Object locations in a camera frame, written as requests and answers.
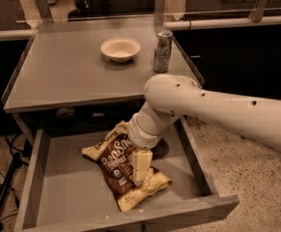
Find white bowl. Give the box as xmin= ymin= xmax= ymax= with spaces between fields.
xmin=100 ymin=38 xmax=141 ymax=63

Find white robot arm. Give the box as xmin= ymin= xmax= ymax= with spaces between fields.
xmin=127 ymin=74 xmax=281 ymax=155

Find brown chip bag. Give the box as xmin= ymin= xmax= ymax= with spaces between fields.
xmin=82 ymin=121 xmax=172 ymax=212

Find grey counter cabinet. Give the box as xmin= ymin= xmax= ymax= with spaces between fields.
xmin=1 ymin=15 xmax=205 ymax=147

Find white horizontal rail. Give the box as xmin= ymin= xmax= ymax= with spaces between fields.
xmin=0 ymin=15 xmax=281 ymax=41

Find black floor cables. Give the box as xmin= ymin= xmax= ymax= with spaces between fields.
xmin=0 ymin=132 xmax=30 ymax=224

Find grey open drawer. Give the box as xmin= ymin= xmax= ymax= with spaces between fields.
xmin=14 ymin=118 xmax=239 ymax=232

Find black metal floor bar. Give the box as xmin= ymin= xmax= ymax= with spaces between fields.
xmin=0 ymin=153 xmax=20 ymax=214

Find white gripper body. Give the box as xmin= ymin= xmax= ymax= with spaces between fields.
xmin=127 ymin=113 xmax=160 ymax=150

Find silver drink can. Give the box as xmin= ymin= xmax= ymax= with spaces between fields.
xmin=154 ymin=30 xmax=173 ymax=73

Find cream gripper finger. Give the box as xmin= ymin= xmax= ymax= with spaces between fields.
xmin=132 ymin=150 xmax=153 ymax=186
xmin=127 ymin=149 xmax=137 ymax=168

